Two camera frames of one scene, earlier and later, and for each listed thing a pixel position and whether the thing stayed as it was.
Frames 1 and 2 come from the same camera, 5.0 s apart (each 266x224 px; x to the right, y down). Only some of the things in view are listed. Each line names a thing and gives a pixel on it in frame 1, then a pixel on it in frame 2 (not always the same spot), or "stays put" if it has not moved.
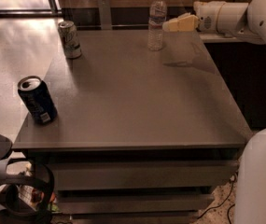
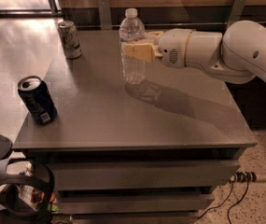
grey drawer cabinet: x=140 y=136 stays put
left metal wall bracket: x=104 y=7 stays put
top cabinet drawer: x=138 y=175 stays put
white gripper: x=206 y=16 -> x=172 y=47
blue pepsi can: x=36 y=97 stays put
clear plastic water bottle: x=158 y=13 -> x=133 y=43
